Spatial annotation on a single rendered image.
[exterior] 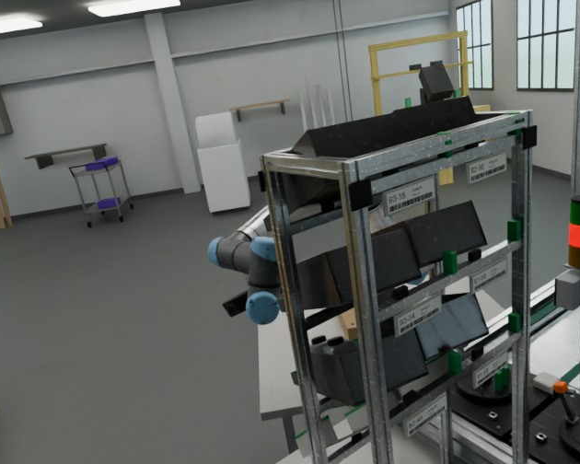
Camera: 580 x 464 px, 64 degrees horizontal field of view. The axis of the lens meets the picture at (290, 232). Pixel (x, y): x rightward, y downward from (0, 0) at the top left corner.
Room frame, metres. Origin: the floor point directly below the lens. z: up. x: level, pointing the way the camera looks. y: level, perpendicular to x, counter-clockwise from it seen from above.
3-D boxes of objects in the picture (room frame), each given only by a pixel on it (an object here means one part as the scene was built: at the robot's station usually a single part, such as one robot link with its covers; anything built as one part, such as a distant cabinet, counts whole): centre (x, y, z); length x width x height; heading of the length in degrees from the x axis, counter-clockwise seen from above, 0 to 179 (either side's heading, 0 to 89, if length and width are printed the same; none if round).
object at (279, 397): (1.48, -0.27, 0.84); 0.90 x 0.70 x 0.03; 92
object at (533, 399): (0.95, -0.42, 0.96); 0.24 x 0.24 x 0.02; 31
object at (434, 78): (7.16, -2.51, 1.04); 1.64 x 1.44 x 2.08; 92
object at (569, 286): (0.94, -0.64, 1.29); 0.12 x 0.05 x 0.25; 121
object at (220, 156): (7.13, 0.85, 0.73); 0.73 x 0.62 x 1.45; 2
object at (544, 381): (0.91, -0.55, 0.97); 0.05 x 0.05 x 0.04; 31
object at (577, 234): (0.94, -0.64, 1.34); 0.05 x 0.05 x 0.05
